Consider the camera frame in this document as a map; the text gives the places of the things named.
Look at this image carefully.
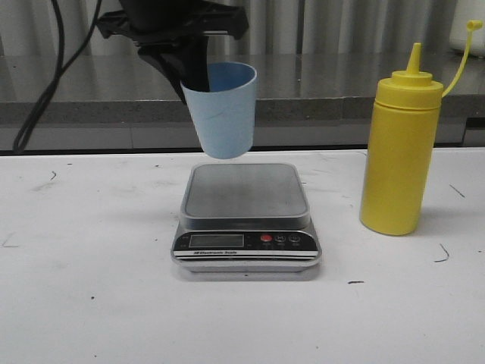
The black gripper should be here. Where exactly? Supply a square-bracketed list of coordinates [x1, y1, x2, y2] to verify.
[96, 1, 249, 103]

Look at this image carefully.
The light blue plastic cup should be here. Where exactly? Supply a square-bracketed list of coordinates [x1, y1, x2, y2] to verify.
[182, 61, 258, 159]

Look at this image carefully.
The yellow squeeze bottle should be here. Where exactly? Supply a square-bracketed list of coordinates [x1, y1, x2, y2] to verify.
[359, 20, 483, 236]

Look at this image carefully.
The silver digital kitchen scale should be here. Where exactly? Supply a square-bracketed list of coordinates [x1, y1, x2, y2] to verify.
[171, 163, 322, 274]

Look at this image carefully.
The white container in background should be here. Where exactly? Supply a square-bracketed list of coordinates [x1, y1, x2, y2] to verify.
[449, 0, 485, 58]

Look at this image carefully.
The black cable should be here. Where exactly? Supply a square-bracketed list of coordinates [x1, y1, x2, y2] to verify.
[12, 0, 105, 152]

